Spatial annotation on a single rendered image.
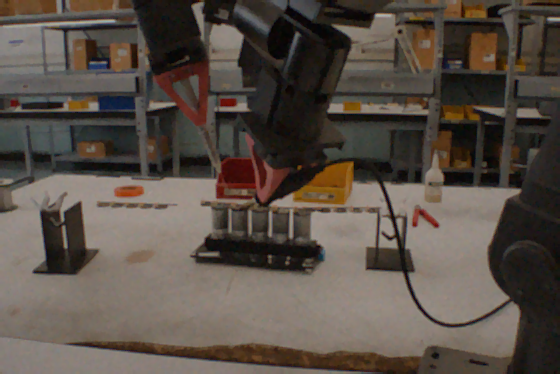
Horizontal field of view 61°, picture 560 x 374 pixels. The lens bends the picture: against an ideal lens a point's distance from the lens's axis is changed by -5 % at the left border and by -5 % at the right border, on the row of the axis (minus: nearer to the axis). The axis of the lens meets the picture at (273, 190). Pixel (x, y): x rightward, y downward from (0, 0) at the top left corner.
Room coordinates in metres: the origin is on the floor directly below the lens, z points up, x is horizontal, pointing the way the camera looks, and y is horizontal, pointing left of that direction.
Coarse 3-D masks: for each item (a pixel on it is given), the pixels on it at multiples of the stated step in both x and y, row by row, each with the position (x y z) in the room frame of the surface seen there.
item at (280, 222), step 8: (272, 216) 0.62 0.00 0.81; (280, 216) 0.61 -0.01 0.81; (288, 216) 0.62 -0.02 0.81; (272, 224) 0.62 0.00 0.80; (280, 224) 0.61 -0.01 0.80; (288, 224) 0.62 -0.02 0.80; (272, 232) 0.62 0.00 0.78; (280, 232) 0.61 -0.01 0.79; (288, 232) 0.62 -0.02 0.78; (272, 240) 0.62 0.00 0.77; (280, 240) 0.61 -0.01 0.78; (288, 240) 0.62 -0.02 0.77
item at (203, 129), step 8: (184, 80) 0.61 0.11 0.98; (184, 88) 0.61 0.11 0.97; (192, 88) 0.61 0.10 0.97; (192, 96) 0.61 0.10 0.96; (192, 104) 0.61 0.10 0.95; (200, 128) 0.61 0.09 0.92; (208, 128) 0.62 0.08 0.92; (208, 136) 0.62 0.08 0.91; (208, 144) 0.62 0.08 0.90; (208, 152) 0.62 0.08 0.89; (216, 152) 0.62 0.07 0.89; (216, 160) 0.62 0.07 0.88
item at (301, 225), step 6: (294, 216) 0.61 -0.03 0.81; (300, 216) 0.60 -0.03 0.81; (306, 216) 0.61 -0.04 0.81; (294, 222) 0.61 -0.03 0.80; (300, 222) 0.60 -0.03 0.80; (306, 222) 0.60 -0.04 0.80; (294, 228) 0.61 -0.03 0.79; (300, 228) 0.60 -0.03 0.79; (306, 228) 0.61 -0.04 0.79; (294, 234) 0.61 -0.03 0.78; (300, 234) 0.60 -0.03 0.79; (306, 234) 0.61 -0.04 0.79; (294, 240) 0.61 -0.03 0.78; (300, 240) 0.60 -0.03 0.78; (306, 240) 0.61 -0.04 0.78
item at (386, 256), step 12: (384, 204) 0.59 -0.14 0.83; (384, 216) 0.58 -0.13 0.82; (396, 216) 0.57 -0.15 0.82; (372, 252) 0.62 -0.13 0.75; (384, 252) 0.62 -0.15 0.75; (396, 252) 0.62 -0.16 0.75; (408, 252) 0.62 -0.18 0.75; (372, 264) 0.58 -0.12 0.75; (384, 264) 0.58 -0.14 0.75; (396, 264) 0.58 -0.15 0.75; (408, 264) 0.58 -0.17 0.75
